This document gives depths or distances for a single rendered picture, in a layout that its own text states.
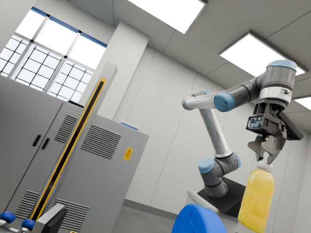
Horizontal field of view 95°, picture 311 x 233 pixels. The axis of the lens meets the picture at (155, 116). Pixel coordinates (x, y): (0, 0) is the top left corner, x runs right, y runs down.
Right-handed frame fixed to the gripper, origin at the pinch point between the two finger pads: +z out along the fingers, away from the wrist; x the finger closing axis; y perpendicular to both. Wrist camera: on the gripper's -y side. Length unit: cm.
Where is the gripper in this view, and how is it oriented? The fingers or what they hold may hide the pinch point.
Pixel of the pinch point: (265, 160)
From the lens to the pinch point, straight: 62.7
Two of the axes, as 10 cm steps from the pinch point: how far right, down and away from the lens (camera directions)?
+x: 1.2, -1.4, -9.8
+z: -3.5, 9.2, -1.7
